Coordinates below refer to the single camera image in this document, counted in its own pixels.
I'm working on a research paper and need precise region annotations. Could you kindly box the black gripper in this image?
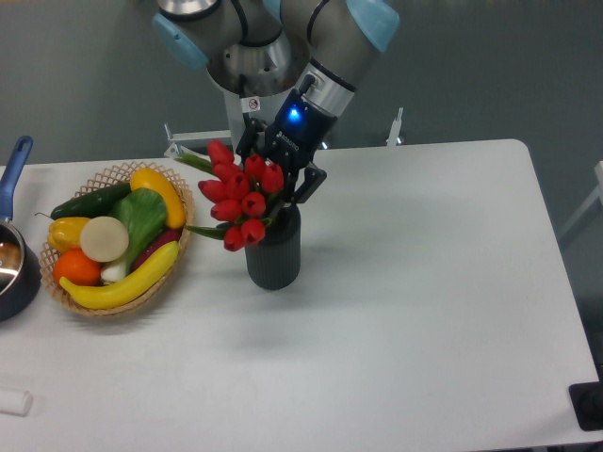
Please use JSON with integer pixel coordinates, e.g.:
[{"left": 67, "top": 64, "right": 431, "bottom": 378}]
[{"left": 236, "top": 89, "right": 337, "bottom": 204}]

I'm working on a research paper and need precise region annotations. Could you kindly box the red tulip bouquet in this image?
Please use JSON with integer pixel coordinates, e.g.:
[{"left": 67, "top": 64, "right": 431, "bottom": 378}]
[{"left": 175, "top": 139, "right": 285, "bottom": 251}]

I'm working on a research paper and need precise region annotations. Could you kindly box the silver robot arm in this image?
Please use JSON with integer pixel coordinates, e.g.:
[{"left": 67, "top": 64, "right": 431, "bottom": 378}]
[{"left": 153, "top": 0, "right": 400, "bottom": 203}]

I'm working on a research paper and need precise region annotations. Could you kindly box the dark grey ribbed vase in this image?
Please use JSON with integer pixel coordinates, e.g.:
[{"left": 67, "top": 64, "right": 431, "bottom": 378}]
[{"left": 245, "top": 204, "right": 302, "bottom": 290}]

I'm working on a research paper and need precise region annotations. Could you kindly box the short yellow squash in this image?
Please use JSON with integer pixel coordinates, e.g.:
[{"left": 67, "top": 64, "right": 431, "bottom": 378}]
[{"left": 130, "top": 167, "right": 187, "bottom": 229}]

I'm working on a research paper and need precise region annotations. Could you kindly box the purple eggplant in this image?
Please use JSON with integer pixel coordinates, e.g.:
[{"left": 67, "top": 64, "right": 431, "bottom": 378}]
[{"left": 131, "top": 229, "right": 182, "bottom": 271}]

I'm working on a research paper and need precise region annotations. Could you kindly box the green bok choy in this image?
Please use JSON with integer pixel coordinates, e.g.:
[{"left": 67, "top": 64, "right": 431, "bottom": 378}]
[{"left": 101, "top": 188, "right": 167, "bottom": 285}]

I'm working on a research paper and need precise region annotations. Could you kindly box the long yellow squash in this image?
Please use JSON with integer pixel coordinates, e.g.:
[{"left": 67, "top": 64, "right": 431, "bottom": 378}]
[{"left": 59, "top": 241, "right": 179, "bottom": 310}]

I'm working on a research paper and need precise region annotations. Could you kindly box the green cucumber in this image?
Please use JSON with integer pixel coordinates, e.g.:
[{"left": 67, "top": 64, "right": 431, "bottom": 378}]
[{"left": 36, "top": 183, "right": 131, "bottom": 220}]

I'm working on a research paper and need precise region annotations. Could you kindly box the beige round disc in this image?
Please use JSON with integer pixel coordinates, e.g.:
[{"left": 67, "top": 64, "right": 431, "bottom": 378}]
[{"left": 79, "top": 217, "right": 129, "bottom": 263}]

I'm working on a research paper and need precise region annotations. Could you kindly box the yellow bell pepper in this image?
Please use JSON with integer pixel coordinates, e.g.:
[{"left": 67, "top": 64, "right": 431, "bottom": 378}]
[{"left": 47, "top": 217, "right": 90, "bottom": 253}]

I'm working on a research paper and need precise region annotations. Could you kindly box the orange fruit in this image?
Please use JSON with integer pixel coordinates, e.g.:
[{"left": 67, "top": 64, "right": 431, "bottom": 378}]
[{"left": 53, "top": 250, "right": 101, "bottom": 286}]

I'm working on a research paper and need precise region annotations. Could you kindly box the white cylinder object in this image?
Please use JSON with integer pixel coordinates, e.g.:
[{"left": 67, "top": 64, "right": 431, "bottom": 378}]
[{"left": 0, "top": 387, "right": 34, "bottom": 417}]

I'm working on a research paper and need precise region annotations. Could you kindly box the black box at edge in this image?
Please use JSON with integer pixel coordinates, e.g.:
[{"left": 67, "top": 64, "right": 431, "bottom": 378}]
[{"left": 568, "top": 381, "right": 602, "bottom": 431}]

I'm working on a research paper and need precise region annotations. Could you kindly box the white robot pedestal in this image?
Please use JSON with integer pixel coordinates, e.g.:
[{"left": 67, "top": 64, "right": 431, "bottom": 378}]
[{"left": 223, "top": 90, "right": 288, "bottom": 150}]

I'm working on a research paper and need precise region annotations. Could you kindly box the white metal base frame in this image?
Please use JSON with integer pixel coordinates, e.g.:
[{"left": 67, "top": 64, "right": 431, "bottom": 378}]
[{"left": 164, "top": 106, "right": 405, "bottom": 159}]

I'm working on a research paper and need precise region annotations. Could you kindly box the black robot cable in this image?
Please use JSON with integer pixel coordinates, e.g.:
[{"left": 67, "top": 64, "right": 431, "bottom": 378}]
[{"left": 230, "top": 0, "right": 263, "bottom": 142}]

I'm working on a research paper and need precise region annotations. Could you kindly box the blue handled saucepan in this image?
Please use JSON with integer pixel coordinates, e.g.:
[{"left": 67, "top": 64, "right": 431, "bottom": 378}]
[{"left": 1, "top": 136, "right": 41, "bottom": 322}]

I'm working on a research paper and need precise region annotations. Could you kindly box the white frame at right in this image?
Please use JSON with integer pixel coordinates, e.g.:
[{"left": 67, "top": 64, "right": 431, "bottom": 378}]
[{"left": 560, "top": 161, "right": 602, "bottom": 241}]

